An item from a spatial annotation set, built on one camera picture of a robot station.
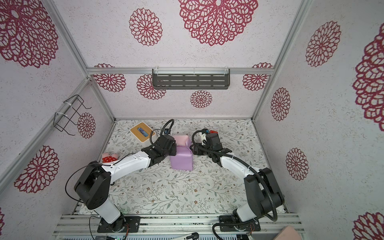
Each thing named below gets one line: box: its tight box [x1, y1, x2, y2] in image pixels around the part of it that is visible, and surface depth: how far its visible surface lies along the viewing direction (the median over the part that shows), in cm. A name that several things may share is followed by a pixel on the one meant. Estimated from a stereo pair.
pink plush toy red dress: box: [101, 152, 119, 163], surface depth 94 cm
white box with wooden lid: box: [129, 121, 156, 143], surface depth 108 cm
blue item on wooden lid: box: [137, 127, 149, 137], surface depth 110 cm
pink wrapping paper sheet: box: [170, 135, 194, 171], surface depth 89 cm
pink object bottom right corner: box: [274, 225, 302, 240], surface depth 71 cm
